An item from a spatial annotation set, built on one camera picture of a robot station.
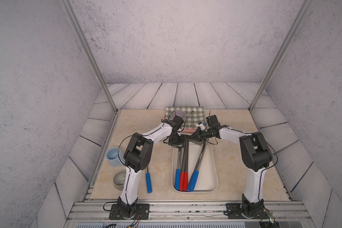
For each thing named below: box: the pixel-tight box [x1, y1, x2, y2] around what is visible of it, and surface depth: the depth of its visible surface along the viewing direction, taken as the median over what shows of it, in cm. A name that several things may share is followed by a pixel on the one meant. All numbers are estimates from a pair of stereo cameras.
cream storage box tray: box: [172, 140, 219, 193], surface depth 90 cm
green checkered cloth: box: [165, 106, 206, 130], surface depth 121 cm
